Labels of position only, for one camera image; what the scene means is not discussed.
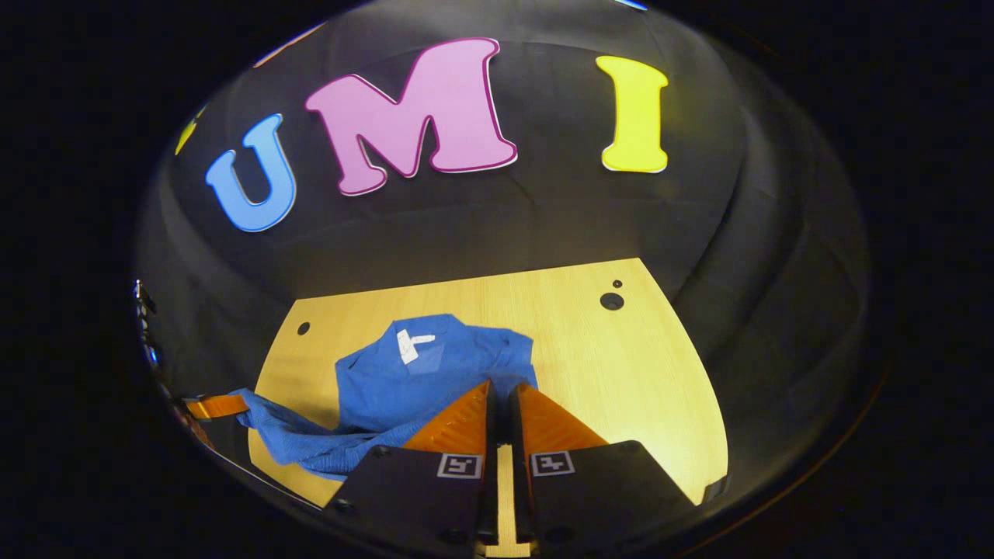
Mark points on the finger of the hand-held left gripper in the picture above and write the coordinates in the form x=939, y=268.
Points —
x=217, y=406

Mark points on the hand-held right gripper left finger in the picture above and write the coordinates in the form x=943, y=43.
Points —
x=491, y=466

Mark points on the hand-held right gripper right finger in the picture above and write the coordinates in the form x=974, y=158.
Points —
x=516, y=466

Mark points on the blue shirt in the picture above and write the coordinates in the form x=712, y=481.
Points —
x=419, y=388

